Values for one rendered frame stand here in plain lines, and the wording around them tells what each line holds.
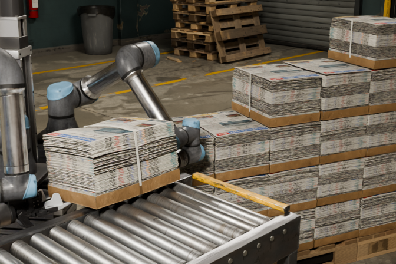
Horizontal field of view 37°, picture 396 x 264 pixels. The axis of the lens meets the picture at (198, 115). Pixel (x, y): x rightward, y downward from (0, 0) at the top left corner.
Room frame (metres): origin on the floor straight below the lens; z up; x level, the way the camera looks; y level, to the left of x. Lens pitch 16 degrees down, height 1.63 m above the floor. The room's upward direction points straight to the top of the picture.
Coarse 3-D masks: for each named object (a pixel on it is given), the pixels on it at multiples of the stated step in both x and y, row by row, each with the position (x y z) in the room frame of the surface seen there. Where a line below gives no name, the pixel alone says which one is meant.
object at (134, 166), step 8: (88, 128) 2.04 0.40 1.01; (96, 128) 2.02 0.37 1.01; (104, 128) 2.00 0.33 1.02; (112, 128) 1.98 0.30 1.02; (120, 128) 1.96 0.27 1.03; (128, 136) 1.87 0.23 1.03; (136, 160) 1.88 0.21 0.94; (136, 168) 1.88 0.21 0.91; (144, 168) 1.90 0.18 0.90; (136, 176) 1.87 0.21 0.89; (144, 176) 1.90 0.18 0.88
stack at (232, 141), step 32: (224, 128) 2.63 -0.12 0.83; (256, 128) 2.62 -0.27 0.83; (288, 128) 2.67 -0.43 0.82; (320, 128) 2.77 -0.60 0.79; (352, 128) 2.84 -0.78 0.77; (224, 160) 2.53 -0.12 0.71; (256, 160) 2.60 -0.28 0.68; (288, 160) 2.68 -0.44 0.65; (352, 160) 2.84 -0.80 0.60; (224, 192) 2.52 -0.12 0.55; (256, 192) 2.60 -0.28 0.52; (288, 192) 2.67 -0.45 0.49; (320, 192) 2.76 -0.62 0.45; (320, 224) 2.76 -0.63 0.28; (352, 224) 2.86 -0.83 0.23; (352, 256) 2.86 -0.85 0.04
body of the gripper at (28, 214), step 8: (40, 192) 1.80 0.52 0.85; (16, 200) 1.76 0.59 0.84; (24, 200) 1.78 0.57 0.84; (32, 200) 1.78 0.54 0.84; (40, 200) 1.81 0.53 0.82; (16, 208) 1.76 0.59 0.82; (24, 208) 1.77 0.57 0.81; (32, 208) 1.77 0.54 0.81; (40, 208) 1.79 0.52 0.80; (32, 216) 1.77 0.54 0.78
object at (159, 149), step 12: (108, 120) 2.15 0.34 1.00; (120, 120) 2.12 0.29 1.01; (132, 120) 2.09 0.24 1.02; (144, 120) 2.07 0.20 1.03; (156, 120) 2.05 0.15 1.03; (144, 132) 1.92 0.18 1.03; (156, 132) 1.96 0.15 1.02; (168, 132) 2.00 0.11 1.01; (144, 144) 1.92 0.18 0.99; (156, 144) 1.95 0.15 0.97; (168, 144) 1.99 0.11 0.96; (144, 156) 1.91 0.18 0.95; (156, 156) 1.94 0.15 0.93; (168, 156) 1.99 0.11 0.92; (156, 168) 1.94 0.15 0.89; (168, 168) 1.98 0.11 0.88
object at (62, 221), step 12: (180, 180) 2.06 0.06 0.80; (156, 192) 1.97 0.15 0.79; (60, 216) 1.73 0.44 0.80; (72, 216) 1.73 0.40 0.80; (84, 216) 1.75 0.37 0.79; (36, 228) 1.65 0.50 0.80; (48, 228) 1.65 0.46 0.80; (0, 240) 1.57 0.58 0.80; (12, 240) 1.57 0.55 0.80; (24, 240) 1.59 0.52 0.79
